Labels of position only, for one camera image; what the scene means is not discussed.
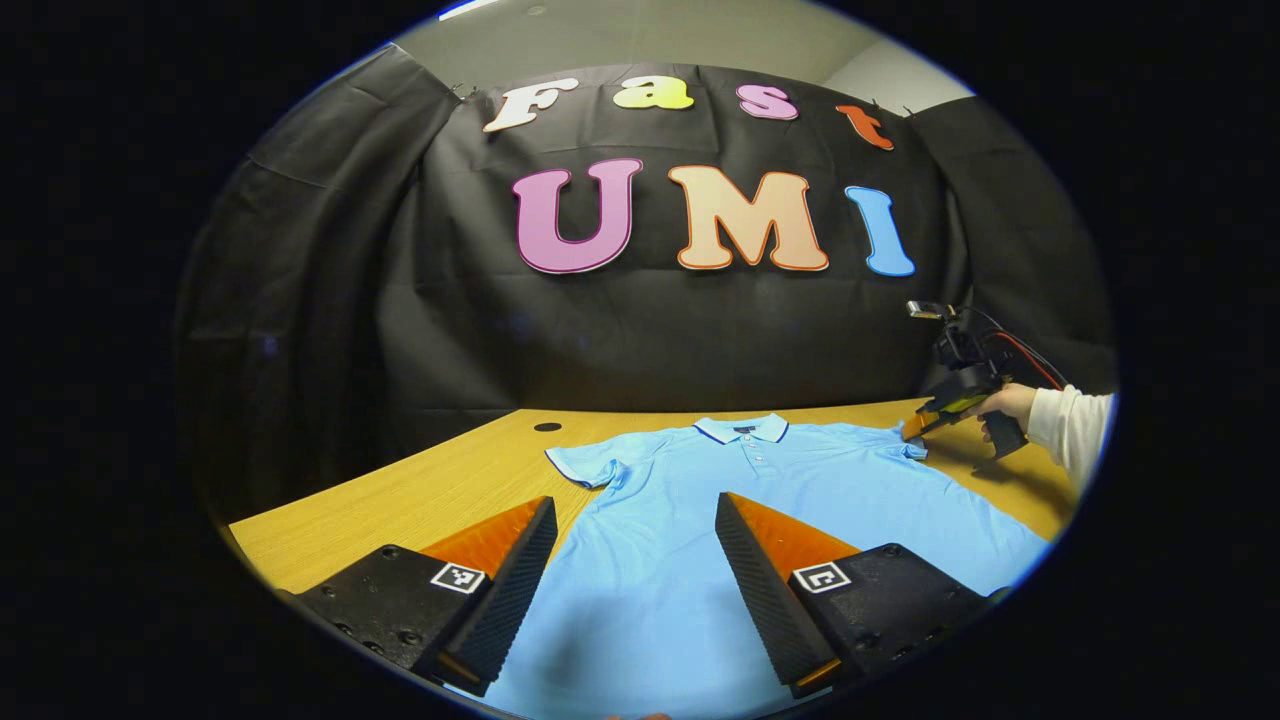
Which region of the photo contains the red cable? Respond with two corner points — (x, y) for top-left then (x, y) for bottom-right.
(990, 330), (1067, 391)

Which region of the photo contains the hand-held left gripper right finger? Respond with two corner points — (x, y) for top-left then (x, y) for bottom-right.
(715, 491), (993, 700)

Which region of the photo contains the black backdrop cloth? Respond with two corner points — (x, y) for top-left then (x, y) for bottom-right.
(175, 45), (1119, 521)

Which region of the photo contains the light blue T-shirt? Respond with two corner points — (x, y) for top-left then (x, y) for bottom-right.
(480, 413), (1051, 720)

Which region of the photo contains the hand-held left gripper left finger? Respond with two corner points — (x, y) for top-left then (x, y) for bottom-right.
(275, 495), (559, 699)

